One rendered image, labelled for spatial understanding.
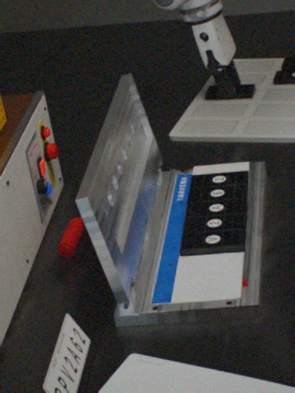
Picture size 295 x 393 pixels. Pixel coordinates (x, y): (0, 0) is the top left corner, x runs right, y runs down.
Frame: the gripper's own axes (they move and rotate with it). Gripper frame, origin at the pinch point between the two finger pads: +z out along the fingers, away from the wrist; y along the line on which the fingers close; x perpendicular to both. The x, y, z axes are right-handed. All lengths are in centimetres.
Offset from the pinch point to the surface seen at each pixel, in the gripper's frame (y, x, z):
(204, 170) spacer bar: -37.7, -2.7, 1.0
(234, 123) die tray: -14.2, -2.9, 3.2
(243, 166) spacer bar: -36.9, -9.4, 2.2
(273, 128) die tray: -17.1, -11.0, 4.9
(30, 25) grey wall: 167, 124, 15
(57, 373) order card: -97, 3, -2
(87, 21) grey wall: 167, 100, 21
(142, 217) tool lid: -59, 1, -3
